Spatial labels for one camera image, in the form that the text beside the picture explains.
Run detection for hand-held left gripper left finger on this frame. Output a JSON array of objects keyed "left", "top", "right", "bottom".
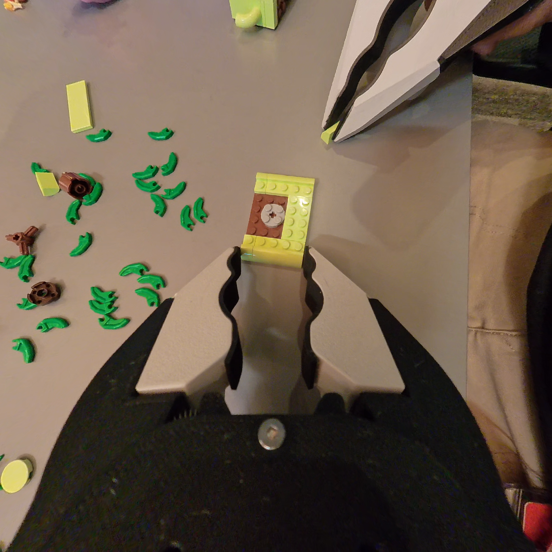
[{"left": 135, "top": 246, "right": 243, "bottom": 404}]

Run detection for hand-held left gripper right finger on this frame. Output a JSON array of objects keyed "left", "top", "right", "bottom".
[{"left": 302, "top": 246, "right": 406, "bottom": 402}]

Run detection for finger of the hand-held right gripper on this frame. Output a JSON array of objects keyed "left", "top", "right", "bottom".
[
  {"left": 334, "top": 0, "right": 494, "bottom": 144},
  {"left": 323, "top": 0, "right": 426, "bottom": 129}
]

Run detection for long lime curved brick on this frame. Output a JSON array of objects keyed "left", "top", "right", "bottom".
[
  {"left": 267, "top": 172, "right": 315, "bottom": 195},
  {"left": 254, "top": 236, "right": 304, "bottom": 269}
]

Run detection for brown studded plate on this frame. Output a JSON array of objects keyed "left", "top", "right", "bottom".
[{"left": 247, "top": 193, "right": 287, "bottom": 239}]

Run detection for lime slope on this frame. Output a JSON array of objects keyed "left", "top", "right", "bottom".
[{"left": 35, "top": 172, "right": 60, "bottom": 197}]

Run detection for person's right hand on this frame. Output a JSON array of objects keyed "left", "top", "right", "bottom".
[{"left": 471, "top": 4, "right": 545, "bottom": 57}]

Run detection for grey patterned fabric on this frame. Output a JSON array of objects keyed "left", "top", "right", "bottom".
[{"left": 472, "top": 75, "right": 552, "bottom": 132}]

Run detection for large lime brick assembly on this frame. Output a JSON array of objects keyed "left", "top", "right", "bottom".
[{"left": 229, "top": 0, "right": 287, "bottom": 30}]

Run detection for brown round holed plate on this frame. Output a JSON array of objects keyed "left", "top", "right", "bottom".
[{"left": 27, "top": 281, "right": 62, "bottom": 307}]

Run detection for scattered green leaf pieces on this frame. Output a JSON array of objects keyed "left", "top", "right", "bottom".
[{"left": 0, "top": 127, "right": 208, "bottom": 464}]

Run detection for person's dark clothing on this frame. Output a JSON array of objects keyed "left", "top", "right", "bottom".
[{"left": 528, "top": 233, "right": 552, "bottom": 488}]

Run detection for brown round brick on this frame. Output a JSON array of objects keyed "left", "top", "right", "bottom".
[{"left": 59, "top": 172, "right": 93, "bottom": 200}]

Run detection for brown three-pronged piece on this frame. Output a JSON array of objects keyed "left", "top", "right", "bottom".
[{"left": 5, "top": 225, "right": 39, "bottom": 255}]

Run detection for lime round tile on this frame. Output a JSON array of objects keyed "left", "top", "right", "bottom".
[{"left": 0, "top": 458, "right": 34, "bottom": 493}]

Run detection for small red object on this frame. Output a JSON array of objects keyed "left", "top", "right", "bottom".
[{"left": 524, "top": 502, "right": 552, "bottom": 548}]

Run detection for large lime smooth tile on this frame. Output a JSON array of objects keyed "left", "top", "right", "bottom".
[{"left": 66, "top": 80, "right": 93, "bottom": 133}]

